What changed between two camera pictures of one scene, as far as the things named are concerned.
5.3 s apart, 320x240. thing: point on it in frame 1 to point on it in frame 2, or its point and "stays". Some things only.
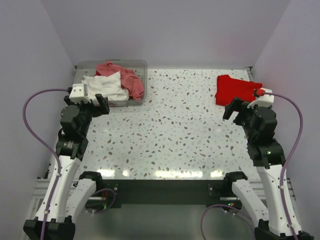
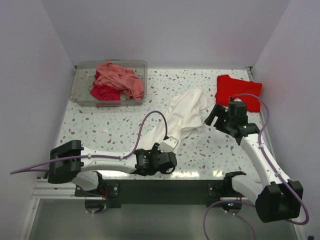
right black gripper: (238, 105) to (219, 111)
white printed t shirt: (108, 85) to (185, 117)
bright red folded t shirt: (228, 88) stays
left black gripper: (97, 109) to (154, 149)
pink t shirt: (130, 81) stays
